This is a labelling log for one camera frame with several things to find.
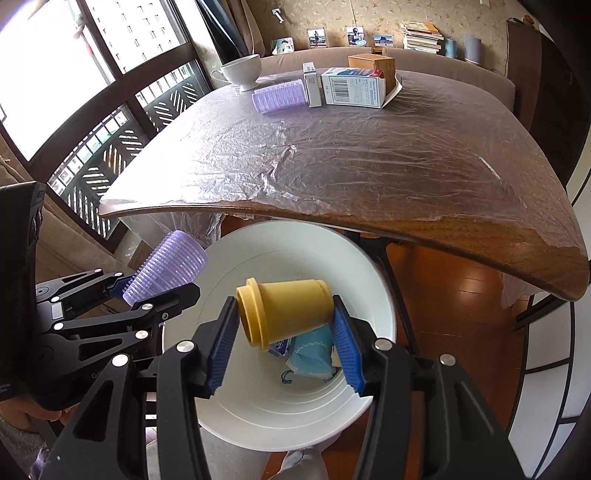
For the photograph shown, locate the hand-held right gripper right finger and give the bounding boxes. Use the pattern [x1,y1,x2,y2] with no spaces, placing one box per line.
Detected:
[330,295,527,480]

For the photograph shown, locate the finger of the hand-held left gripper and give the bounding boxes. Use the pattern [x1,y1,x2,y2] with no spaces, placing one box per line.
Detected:
[36,267,139,306]
[52,281,202,336]

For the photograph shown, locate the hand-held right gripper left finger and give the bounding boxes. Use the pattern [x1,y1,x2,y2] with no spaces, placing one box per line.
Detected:
[39,295,241,480]

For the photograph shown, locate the purple hair roller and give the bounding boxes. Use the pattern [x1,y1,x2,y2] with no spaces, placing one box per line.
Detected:
[122,229,209,306]
[251,78,310,114]

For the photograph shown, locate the yellow plastic cup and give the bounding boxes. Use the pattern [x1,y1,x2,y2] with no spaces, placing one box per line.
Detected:
[235,276,334,350]

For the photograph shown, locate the white round bin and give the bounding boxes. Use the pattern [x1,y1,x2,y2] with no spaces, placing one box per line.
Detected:
[161,220,398,452]

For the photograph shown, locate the person's left hand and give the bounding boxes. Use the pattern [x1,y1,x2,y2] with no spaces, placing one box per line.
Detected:
[0,396,75,424]

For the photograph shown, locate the teal face mask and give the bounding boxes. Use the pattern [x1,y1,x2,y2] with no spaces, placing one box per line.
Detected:
[288,325,341,382]

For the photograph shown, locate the beige upholstered seat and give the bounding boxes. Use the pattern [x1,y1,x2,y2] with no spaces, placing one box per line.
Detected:
[0,148,117,278]

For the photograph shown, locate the blue white packet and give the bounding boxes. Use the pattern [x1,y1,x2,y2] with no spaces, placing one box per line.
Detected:
[267,336,297,359]

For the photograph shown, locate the person's grey trousers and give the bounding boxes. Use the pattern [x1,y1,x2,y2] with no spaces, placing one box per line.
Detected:
[198,428,329,480]

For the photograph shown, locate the dark window railing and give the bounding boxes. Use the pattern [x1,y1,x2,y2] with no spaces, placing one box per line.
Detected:
[46,64,214,241]

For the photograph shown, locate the wooden table with plastic cover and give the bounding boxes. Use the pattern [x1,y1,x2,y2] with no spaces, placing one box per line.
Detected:
[99,69,583,278]

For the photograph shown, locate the white panelled sliding door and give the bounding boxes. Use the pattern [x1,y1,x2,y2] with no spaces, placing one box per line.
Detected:
[507,185,591,480]

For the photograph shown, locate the white footed cup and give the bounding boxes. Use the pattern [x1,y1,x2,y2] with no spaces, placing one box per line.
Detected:
[210,54,263,92]

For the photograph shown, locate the blue white medicine box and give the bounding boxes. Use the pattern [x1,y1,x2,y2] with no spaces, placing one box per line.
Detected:
[320,67,387,110]

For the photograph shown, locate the narrow white box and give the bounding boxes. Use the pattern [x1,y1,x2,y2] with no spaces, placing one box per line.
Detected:
[302,62,323,109]

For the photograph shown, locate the brown sofa back cushion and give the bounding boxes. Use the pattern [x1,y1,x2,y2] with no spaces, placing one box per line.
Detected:
[392,48,509,86]
[259,46,352,71]

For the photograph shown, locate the beige curtain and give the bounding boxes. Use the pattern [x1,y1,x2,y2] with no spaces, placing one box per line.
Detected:
[194,0,265,66]

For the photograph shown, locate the brown cardboard box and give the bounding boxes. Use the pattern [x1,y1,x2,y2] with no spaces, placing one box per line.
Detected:
[347,54,397,91]

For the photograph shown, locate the brown sofa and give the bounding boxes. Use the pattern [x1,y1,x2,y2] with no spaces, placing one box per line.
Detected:
[257,45,516,114]

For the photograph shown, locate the stack of books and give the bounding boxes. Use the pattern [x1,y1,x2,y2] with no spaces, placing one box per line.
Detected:
[401,20,443,53]

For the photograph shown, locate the dark wooden cabinet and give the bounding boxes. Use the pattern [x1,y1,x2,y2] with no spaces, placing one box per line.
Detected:
[505,17,579,177]

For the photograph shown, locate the grey cylinder speaker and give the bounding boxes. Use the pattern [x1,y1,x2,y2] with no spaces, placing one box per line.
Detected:
[462,34,482,64]

